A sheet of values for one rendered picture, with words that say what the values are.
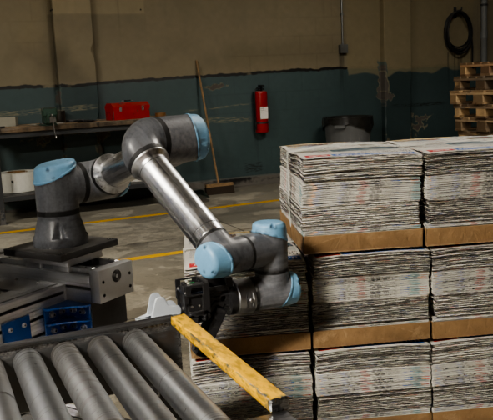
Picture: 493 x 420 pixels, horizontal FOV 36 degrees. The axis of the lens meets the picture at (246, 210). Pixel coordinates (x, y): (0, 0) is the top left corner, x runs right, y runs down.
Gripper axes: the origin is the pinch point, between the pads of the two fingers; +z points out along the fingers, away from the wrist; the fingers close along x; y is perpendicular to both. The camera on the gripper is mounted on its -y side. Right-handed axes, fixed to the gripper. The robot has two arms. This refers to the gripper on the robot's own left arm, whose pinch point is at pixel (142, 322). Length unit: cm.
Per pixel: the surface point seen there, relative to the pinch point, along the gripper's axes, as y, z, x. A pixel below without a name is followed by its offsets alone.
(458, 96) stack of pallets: 18, -500, -518
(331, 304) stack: -5.2, -47.2, -4.9
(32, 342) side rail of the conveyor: 3.6, 23.1, 11.0
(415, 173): 25, -67, 1
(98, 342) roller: 3.4, 12.7, 17.1
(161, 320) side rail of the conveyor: 3.6, -0.8, 11.5
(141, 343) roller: 3.5, 6.1, 21.7
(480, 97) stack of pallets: 17, -501, -485
